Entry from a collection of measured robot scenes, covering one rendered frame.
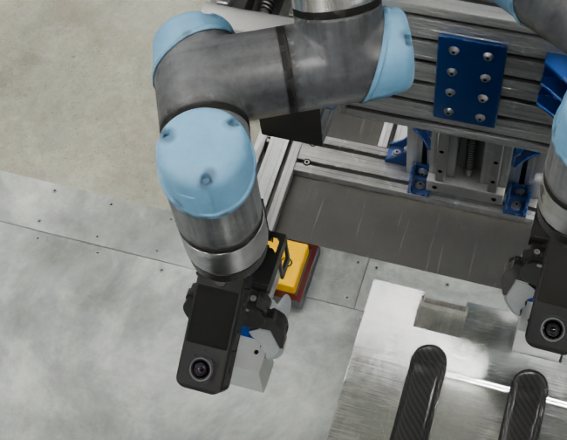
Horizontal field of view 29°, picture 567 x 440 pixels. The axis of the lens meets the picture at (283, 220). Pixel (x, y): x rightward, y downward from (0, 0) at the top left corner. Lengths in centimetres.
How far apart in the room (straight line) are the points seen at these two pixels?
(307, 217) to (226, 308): 109
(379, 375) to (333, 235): 88
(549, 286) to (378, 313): 26
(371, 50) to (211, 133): 16
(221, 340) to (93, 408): 36
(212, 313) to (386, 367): 27
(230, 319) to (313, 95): 22
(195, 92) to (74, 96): 169
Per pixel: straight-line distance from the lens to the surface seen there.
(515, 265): 108
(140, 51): 261
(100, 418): 131
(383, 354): 120
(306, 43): 91
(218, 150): 83
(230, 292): 98
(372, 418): 118
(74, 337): 135
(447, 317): 125
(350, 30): 90
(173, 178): 83
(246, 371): 113
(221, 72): 91
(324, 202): 208
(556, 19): 99
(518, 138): 158
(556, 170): 93
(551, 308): 102
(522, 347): 119
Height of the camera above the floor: 199
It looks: 60 degrees down
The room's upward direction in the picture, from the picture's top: 9 degrees counter-clockwise
